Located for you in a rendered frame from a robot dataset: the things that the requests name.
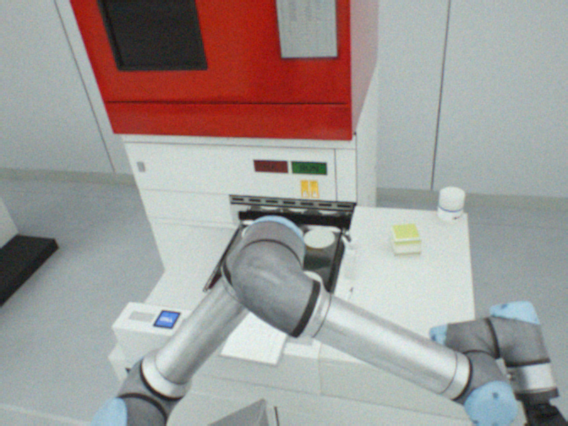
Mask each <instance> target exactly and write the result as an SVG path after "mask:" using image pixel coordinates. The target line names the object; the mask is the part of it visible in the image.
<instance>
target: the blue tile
mask: <svg viewBox="0 0 568 426"><path fill-rule="evenodd" d="M177 316H178V314H174V313H168V312H163V313H162V315H161V317H160V318H159V319H158V320H157V322H156V325H164V326H170V327H171V326H172V323H173V322H174V320H176V318H177Z"/></svg>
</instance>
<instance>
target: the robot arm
mask: <svg viewBox="0 0 568 426"><path fill-rule="evenodd" d="M304 256H305V244H304V240H303V235H302V233H301V232H300V231H299V230H298V228H297V227H296V226H295V225H294V224H293V223H291V222H290V221H289V220H287V219H283V218H281V217H280V216H263V218H260V219H258V220H257V221H255V222H254V223H252V224H251V225H250V226H248V228H247V229H246V231H245V233H244V237H243V240H242V241H241V242H240V244H239V245H238V246H236V247H235V249H234V250H233V251H232V252H231V254H230V255H229V256H228V257H227V259H226V260H225V261H224V262H223V264H222V267H221V270H222V274H223V277H222V278H220V279H219V280H218V282H217V283H216V284H215V285H214V286H213V288H212V289H211V290H210V291H209V293H208V294H207V295H206V296H204V297H203V299H202V300H201V302H200V303H199V305H198V306H197V307H196V308H195V309H194V311H193V312H192V313H191V314H189V315H188V318H187V319H186V320H185V321H184V322H183V323H182V324H181V325H180V326H179V328H178V329H177V330H176V331H174V334H173V335H172V336H171V337H170V339H169V340H168V341H167V342H166V343H165V345H164V346H163V347H162V348H161V349H155V350H152V351H150V352H148V353H147V354H146V355H144V356H143V357H141V358H140V359H139V360H138V361H137V362H136V364H135V365H134V366H133V367H132V368H131V369H130V370H129V372H128V374H127V377H126V380H125V381H124V383H123V385H122V387H121V389H120V390H119V392H118V394H117V395H116V396H115V397H113V398H110V399H109V400H107V401H106V402H105V403H104V404H102V405H101V408H100V409H99V410H98V412H97V413H96V415H95V416H94V417H93V420H92V421H91V423H90V424H89V425H88V426H167V422H168V419H169V418H170V415H171V413H172V409H173V408H174V407H175V406H176V405H177V404H178V403H179V402H180V401H181V400H182V399H183V398H184V397H185V395H186V394H187V393H188V392H189V390H190V388H191V386H193V376H194V375H195V374H196V372H197V371H198V370H199V369H200V368H201V367H202V366H203V364H204V362H205V361H207V360H208V359H209V358H210V357H211V356H212V355H213V353H214V352H215V351H216V350H217V348H218V347H219V346H220V345H221V344H222V343H223V342H224V341H225V340H226V339H227V338H228V337H229V336H230V335H231V333H232V332H233V331H234V330H235V329H236V328H237V327H239V325H240V324H241V323H242V322H243V321H244V320H245V319H246V317H247V316H248V314H249V313H252V314H254V315H255V316H257V317H258V319H260V320H262V321H263V322H265V323H266V324H267V325H270V326H272V327H273V328H275V329H277V330H279V331H281V332H283V333H286V335H289V336H291V337H293V338H295V339H300V338H303V337H305V336H307V337H310V338H312V339H314V340H316V341H320V342H322V343H324V344H326V345H328V346H330V347H334V348H336V349H338V351H340V352H344V353H345V354H347V355H350V356H353V357H355V358H357V359H359V360H362V361H364V362H366V363H370V364H372V366H374V367H376V368H378V369H382V370H384V371H385V372H388V373H390V374H393V375H396V376H398V377H400V378H402V379H405V380H406V381H407V382H409V383H413V384H415V385H417V386H419V387H422V388H424V389H426V390H428V391H432V392H433V393H435V394H438V396H442V397H444V398H445V399H448V400H451V401H453V402H456V403H458V404H460V405H463V406H464V410H465V413H466V415H467V416H468V417H469V418H470V419H471V420H472V422H473V424H475V425H476V426H508V425H509V424H510V423H512V421H514V419H515V418H516V415H517V412H518V406H517V402H516V401H521V404H522V411H523V413H524V417H525V420H527V423H524V425H523V426H568V423H567V421H566V420H565V417H564V416H563V415H562V413H561V412H560V410H559V409H558V407H557V406H551V404H550V400H549V399H553V398H557V397H560V393H559V389H558V388H557V387H555V386H557V385H558V380H557V378H555V373H554V369H553V365H552V363H551V362H550V358H549V353H548V349H547V347H546V342H545V340H544V337H543V334H542V331H541V327H540V326H541V324H540V323H539V321H538V316H537V313H536V311H535V309H534V307H533V305H532V304H531V303H529V302H527V301H520V302H514V303H504V304H499V305H495V306H492V307H491V308H490V313H491V314H490V317H488V318H486V319H475V320H468V321H462V322H456V323H447V324H445V325H436V326H433V327H431V328H430V329H429V338H426V337H424V336H420V335H419V334H417V332H415V331H413V330H409V329H407V328H405V327H403V326H400V325H398V324H395V323H393V322H391V321H389V320H387V319H384V318H382V316H378V315H377V314H374V313H372V312H370V311H368V310H366V309H362V308H360V307H358V306H356V305H354V304H352V303H349V302H346V300H344V299H342V298H339V297H337V296H335V295H332V294H330V293H328V292H326V291H325V289H324V286H323V283H322V282H321V281H318V280H315V279H313V278H311V277H310V276H308V275H306V274H305V273H304V272H303V259H304ZM499 358H503V359H504V364H505V367H506V371H507V374H505V376H504V375H503V374H502V372H501V370H500V369H499V367H498V365H497V363H496V361H495V359H499ZM505 379H507V380H509V381H510V385H511V386H510V385H508V384H507V382H506V380H505ZM512 390H514V391H516V392H514V395H515V396H514V395H512ZM515 398H516V399H515Z"/></svg>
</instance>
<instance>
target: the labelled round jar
mask: <svg viewBox="0 0 568 426"><path fill-rule="evenodd" d="M464 199H465V193H464V191H463V190H461V189H459V188H444V189H441V190H440V198H439V206H438V215H437V219H438V221H439V222H441V223H444V224H446V225H455V224H457V223H460V222H461V221H462V212H463V206H464Z"/></svg>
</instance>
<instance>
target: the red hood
mask: <svg viewBox="0 0 568 426"><path fill-rule="evenodd" d="M379 1H380V0H69V2H70V6H71V9H72V11H73V14H74V19H75V22H76V24H77V25H78V27H79V33H80V35H81V38H82V41H83V43H84V46H85V52H86V55H87V57H88V60H90V66H91V68H92V71H93V74H94V77H95V80H96V84H97V87H98V90H99V93H100V96H101V98H102V100H103V104H104V107H105V110H106V114H107V117H108V120H109V123H110V126H111V129H112V133H113V134H148V135H172V136H181V137H213V138H245V139H310V140H342V141H352V140H353V136H354V133H355V130H356V127H357V125H358V119H359V116H360V113H361V110H362V107H363V102H364V101H365V99H366V95H367V93H368V90H369V84H370V81H371V79H372V76H373V72H374V67H375V64H376V62H377V55H378V34H379Z"/></svg>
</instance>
